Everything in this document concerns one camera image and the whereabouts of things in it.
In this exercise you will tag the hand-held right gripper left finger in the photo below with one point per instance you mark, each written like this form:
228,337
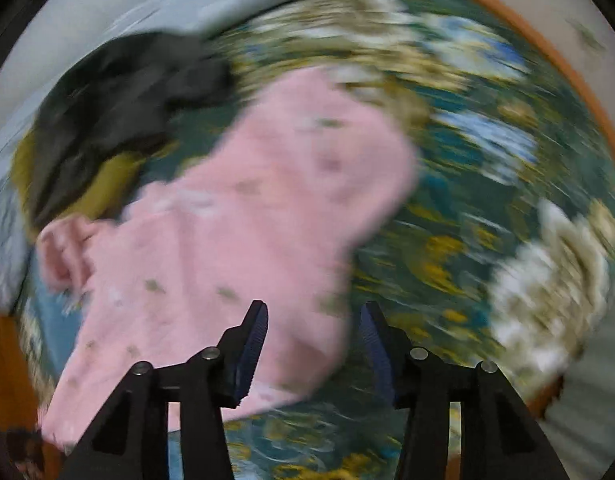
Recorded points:
253,340

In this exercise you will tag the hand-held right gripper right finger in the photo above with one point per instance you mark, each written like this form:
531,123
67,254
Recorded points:
375,345

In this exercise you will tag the pink dotted garment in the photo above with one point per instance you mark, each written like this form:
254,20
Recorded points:
267,200

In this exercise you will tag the green floral bedsheet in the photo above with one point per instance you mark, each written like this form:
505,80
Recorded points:
462,185

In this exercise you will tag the olive yellow cloth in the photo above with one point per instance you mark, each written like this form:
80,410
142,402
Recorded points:
104,180

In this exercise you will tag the black garment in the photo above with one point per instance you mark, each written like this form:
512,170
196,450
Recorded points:
112,110

